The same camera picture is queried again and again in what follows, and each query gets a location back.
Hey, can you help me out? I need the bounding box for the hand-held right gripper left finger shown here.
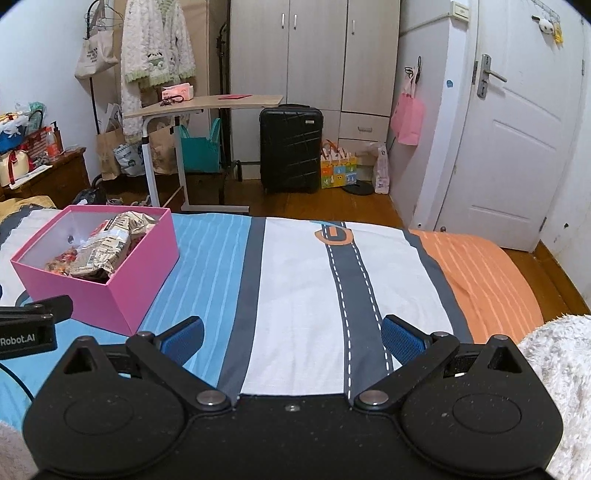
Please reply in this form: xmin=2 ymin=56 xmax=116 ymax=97
xmin=59 ymin=316 xmax=232 ymax=412

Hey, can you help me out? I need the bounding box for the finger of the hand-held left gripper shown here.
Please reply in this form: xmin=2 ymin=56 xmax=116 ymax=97
xmin=0 ymin=295 xmax=75 ymax=323

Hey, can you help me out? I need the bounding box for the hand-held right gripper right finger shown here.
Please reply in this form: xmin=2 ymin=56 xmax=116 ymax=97
xmin=353 ymin=314 xmax=527 ymax=412

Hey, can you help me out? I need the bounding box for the clear bag of mixed nuts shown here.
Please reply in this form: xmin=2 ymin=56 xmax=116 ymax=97
xmin=45 ymin=247 xmax=81 ymax=276

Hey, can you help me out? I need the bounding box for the pink cardboard box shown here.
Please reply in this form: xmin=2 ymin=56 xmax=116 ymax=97
xmin=10 ymin=205 xmax=181 ymax=337

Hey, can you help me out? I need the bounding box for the large cream snack bag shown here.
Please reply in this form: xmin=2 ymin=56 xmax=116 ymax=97
xmin=69 ymin=210 xmax=162 ymax=279

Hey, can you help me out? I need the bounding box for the yellow pillow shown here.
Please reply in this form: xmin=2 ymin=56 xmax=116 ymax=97
xmin=0 ymin=196 xmax=57 ymax=223

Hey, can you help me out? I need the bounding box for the black bag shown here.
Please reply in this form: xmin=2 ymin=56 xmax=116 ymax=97
xmin=69 ymin=186 xmax=108 ymax=206

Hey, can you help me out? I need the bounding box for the wooden nightstand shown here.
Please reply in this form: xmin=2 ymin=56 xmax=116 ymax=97
xmin=0 ymin=147 xmax=91 ymax=209

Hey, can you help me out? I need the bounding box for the red packaged bottle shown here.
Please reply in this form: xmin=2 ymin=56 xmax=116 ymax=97
xmin=27 ymin=122 xmax=64 ymax=162

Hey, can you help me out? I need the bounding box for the brown paper bag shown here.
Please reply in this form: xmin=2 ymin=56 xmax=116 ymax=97
xmin=150 ymin=122 xmax=179 ymax=175
xmin=95 ymin=124 xmax=126 ymax=181

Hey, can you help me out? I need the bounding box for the pink patterned plastic bag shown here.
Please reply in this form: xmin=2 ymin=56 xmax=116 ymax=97
xmin=373 ymin=143 xmax=393 ymax=195

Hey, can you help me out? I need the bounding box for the white green-printed bag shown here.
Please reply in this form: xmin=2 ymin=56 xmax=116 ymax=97
xmin=113 ymin=143 xmax=148 ymax=177

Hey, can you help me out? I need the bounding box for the fluffy white blanket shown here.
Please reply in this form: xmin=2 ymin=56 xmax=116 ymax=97
xmin=516 ymin=314 xmax=591 ymax=480

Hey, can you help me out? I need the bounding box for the colourful gift bag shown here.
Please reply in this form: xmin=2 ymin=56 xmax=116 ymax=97
xmin=320 ymin=138 xmax=359 ymax=189

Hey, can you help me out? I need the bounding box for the teal tote bag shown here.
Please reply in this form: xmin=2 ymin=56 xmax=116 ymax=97
xmin=178 ymin=119 xmax=223 ymax=174

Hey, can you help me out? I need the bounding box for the black suitcase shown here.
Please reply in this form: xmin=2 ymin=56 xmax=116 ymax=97
xmin=258 ymin=104 xmax=324 ymax=195

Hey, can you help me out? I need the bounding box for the pink hanging bag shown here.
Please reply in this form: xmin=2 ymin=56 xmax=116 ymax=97
xmin=390 ymin=76 xmax=426 ymax=147

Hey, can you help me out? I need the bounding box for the white door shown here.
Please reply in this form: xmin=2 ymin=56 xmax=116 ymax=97
xmin=442 ymin=0 xmax=588 ymax=253

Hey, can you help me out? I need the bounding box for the pink tissue box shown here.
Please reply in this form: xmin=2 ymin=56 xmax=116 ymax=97
xmin=161 ymin=83 xmax=195 ymax=102

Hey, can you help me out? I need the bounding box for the canvas tote bag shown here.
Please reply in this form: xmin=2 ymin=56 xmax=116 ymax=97
xmin=75 ymin=25 xmax=120 ymax=79

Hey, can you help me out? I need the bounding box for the fluffy white green jacket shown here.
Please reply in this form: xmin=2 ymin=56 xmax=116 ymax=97
xmin=120 ymin=0 xmax=197 ymax=145

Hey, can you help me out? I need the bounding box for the light wooden wardrobe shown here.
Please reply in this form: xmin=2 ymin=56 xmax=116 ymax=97
xmin=228 ymin=0 xmax=403 ymax=182

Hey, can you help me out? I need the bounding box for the small plush toy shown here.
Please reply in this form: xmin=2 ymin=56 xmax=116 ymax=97
xmin=530 ymin=14 xmax=565 ymax=45

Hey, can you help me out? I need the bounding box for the black cable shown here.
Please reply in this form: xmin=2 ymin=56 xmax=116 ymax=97
xmin=0 ymin=362 xmax=36 ymax=400

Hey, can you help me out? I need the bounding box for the white bag with red strap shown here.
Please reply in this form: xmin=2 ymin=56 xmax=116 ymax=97
xmin=0 ymin=148 xmax=34 ymax=188

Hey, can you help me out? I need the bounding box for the white frame side table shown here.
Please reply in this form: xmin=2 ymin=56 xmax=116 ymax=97
xmin=123 ymin=94 xmax=285 ymax=215

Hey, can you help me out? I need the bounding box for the metal door handle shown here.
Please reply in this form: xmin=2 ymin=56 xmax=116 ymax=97
xmin=477 ymin=54 xmax=509 ymax=100

